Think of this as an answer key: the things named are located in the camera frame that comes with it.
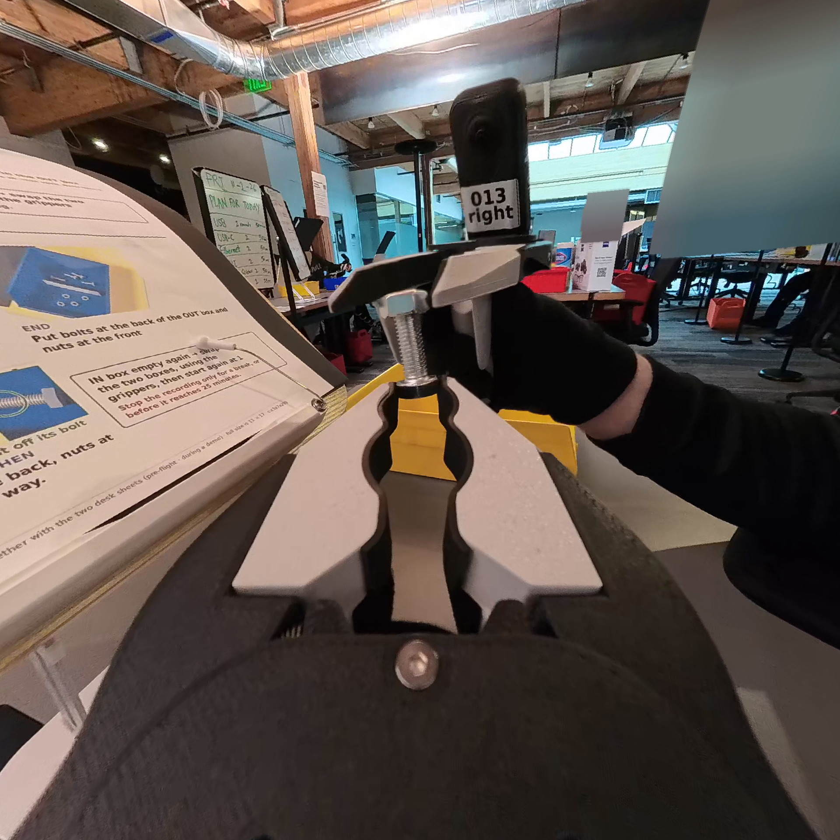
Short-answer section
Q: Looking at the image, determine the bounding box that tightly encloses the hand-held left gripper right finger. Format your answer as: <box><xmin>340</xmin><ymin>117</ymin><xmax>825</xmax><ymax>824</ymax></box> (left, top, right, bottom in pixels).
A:
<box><xmin>438</xmin><ymin>381</ymin><xmax>603</xmax><ymax>634</ymax></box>

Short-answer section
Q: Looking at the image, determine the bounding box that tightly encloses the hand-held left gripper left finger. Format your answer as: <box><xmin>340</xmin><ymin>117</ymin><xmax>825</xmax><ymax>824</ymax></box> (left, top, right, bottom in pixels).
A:
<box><xmin>231</xmin><ymin>382</ymin><xmax>396</xmax><ymax>634</ymax></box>

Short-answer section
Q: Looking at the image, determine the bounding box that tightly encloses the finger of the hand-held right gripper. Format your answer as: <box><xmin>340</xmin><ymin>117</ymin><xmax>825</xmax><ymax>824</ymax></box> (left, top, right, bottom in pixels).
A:
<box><xmin>327</xmin><ymin>251</ymin><xmax>455</xmax><ymax>358</ymax></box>
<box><xmin>431</xmin><ymin>251</ymin><xmax>524</xmax><ymax>370</ymax></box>

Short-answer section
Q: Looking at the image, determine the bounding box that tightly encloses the silver hex bolt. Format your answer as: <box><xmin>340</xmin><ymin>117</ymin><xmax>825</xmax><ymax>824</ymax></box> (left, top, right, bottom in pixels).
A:
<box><xmin>382</xmin><ymin>290</ymin><xmax>432</xmax><ymax>385</ymax></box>

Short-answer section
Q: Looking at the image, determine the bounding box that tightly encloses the yellow plastic bin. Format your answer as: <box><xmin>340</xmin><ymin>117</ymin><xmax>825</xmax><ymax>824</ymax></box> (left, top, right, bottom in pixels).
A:
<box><xmin>346</xmin><ymin>364</ymin><xmax>578</xmax><ymax>480</ymax></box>

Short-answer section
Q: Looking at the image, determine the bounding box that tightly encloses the person's right forearm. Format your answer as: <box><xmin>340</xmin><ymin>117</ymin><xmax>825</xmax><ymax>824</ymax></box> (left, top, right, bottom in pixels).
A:
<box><xmin>577</xmin><ymin>351</ymin><xmax>840</xmax><ymax>559</ymax></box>

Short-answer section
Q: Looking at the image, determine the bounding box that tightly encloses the person's right hand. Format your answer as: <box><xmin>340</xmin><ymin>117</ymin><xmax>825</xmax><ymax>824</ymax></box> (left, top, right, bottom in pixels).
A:
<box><xmin>453</xmin><ymin>282</ymin><xmax>642</xmax><ymax>429</ymax></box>

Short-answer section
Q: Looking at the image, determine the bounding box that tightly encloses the black floor lamp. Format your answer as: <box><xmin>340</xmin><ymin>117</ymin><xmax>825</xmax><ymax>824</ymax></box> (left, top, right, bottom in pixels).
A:
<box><xmin>395</xmin><ymin>139</ymin><xmax>437</xmax><ymax>253</ymax></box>

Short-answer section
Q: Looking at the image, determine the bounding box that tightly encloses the curved document stand board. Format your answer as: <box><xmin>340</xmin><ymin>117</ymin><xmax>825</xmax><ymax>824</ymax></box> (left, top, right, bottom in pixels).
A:
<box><xmin>0</xmin><ymin>144</ymin><xmax>349</xmax><ymax>657</ymax></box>

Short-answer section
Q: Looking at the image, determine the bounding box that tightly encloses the small easel board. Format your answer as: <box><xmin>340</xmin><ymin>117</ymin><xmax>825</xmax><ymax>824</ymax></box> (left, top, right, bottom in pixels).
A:
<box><xmin>260</xmin><ymin>185</ymin><xmax>312</xmax><ymax>282</ymax></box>

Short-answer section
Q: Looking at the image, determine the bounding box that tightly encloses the white printed box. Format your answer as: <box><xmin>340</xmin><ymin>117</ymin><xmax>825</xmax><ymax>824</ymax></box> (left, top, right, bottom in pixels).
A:
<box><xmin>572</xmin><ymin>241</ymin><xmax>618</xmax><ymax>291</ymax></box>

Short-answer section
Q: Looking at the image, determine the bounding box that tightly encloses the wooden pillar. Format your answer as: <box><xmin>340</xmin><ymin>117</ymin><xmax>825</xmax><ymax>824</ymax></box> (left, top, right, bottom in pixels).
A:
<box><xmin>283</xmin><ymin>72</ymin><xmax>336</xmax><ymax>263</ymax></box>

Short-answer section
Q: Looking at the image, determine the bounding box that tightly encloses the large whiteboard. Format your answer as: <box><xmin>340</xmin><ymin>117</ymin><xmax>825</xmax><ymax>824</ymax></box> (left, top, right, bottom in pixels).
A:
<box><xmin>192</xmin><ymin>167</ymin><xmax>277</xmax><ymax>290</ymax></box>

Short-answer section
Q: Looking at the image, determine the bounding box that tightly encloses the printed instruction sheet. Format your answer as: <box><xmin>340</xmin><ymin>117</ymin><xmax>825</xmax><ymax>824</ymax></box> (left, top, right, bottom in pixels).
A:
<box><xmin>0</xmin><ymin>150</ymin><xmax>332</xmax><ymax>565</ymax></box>

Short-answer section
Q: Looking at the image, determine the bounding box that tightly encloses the black chair armrest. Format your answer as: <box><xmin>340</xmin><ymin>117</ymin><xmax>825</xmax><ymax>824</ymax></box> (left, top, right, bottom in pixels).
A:
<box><xmin>722</xmin><ymin>525</ymin><xmax>840</xmax><ymax>651</ymax></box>

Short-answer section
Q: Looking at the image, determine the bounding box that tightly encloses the silver air duct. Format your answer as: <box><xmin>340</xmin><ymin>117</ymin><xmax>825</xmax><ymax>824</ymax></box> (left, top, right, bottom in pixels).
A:
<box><xmin>66</xmin><ymin>0</ymin><xmax>565</xmax><ymax>80</ymax></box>

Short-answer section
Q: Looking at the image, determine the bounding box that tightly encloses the wire sheet clip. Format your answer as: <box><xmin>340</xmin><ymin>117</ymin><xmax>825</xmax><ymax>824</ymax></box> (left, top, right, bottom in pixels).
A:
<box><xmin>196</xmin><ymin>335</ymin><xmax>329</xmax><ymax>411</ymax></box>

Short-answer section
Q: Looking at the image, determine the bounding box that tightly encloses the clear stand bracket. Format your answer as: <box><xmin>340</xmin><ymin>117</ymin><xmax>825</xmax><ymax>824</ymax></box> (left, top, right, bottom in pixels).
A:
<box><xmin>33</xmin><ymin>643</ymin><xmax>88</xmax><ymax>731</ymax></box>

